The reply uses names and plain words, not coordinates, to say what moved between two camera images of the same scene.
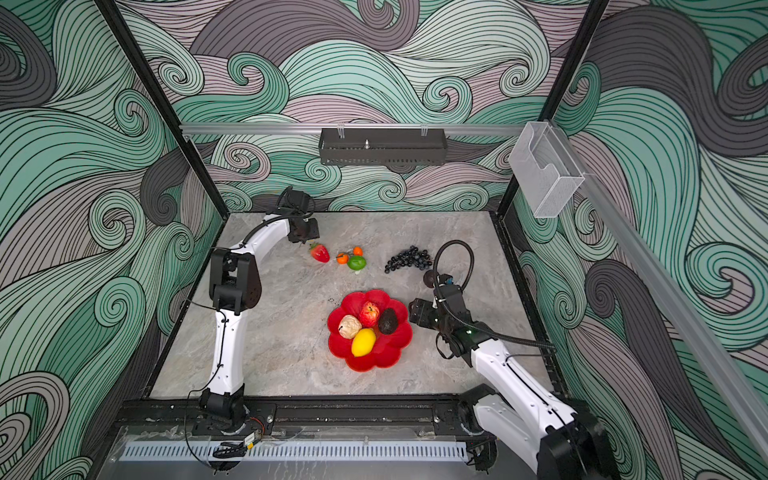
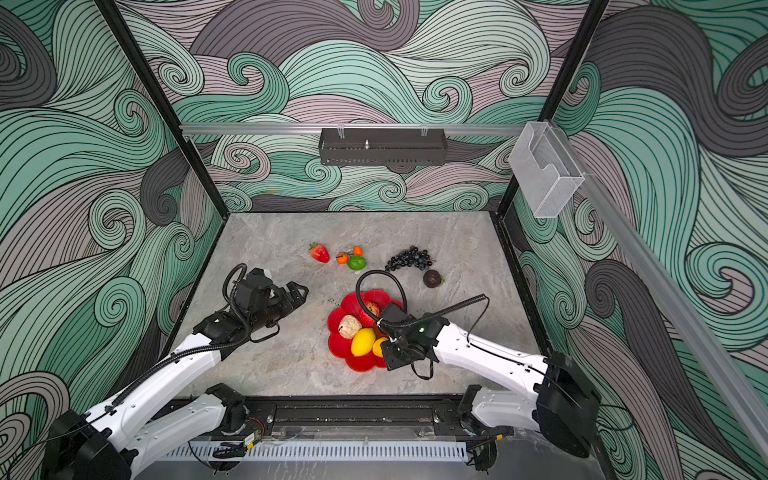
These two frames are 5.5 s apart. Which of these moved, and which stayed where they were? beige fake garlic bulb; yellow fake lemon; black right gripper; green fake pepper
Moved: black right gripper
Stayed: green fake pepper; yellow fake lemon; beige fake garlic bulb
